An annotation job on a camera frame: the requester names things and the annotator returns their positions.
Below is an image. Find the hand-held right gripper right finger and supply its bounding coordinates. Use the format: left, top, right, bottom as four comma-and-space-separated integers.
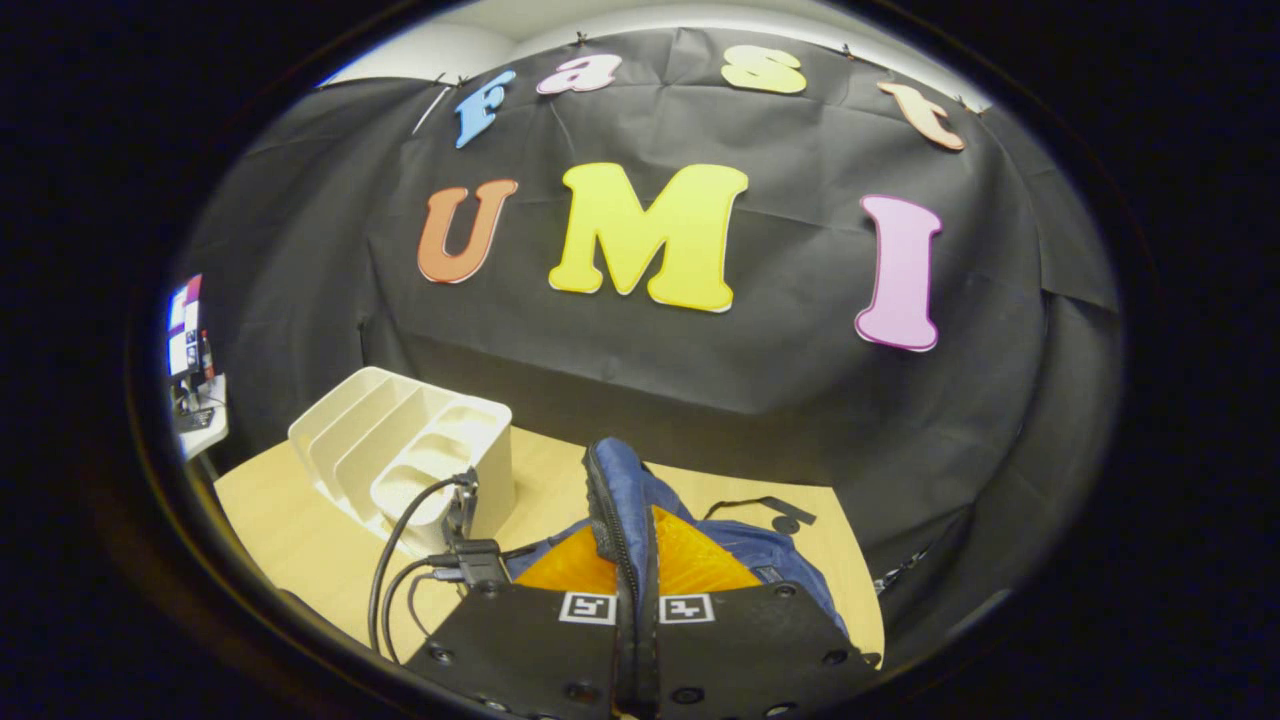
643, 505, 886, 720

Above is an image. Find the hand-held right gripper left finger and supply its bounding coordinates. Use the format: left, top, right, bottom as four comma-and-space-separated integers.
405, 525, 643, 720

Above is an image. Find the white plastic bookshelf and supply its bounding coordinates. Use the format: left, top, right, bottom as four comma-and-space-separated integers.
288, 366, 516, 561

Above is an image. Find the blue schoolbag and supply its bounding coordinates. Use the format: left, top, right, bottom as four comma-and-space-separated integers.
505, 437, 851, 641

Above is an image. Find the white side desk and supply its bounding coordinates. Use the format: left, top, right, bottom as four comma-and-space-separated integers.
175, 375, 229, 461

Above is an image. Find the computer monitor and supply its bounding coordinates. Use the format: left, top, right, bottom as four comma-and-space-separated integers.
165, 275, 207, 381

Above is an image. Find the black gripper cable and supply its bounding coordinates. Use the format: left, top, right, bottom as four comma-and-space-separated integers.
383, 558, 443, 666
368, 473, 471, 651

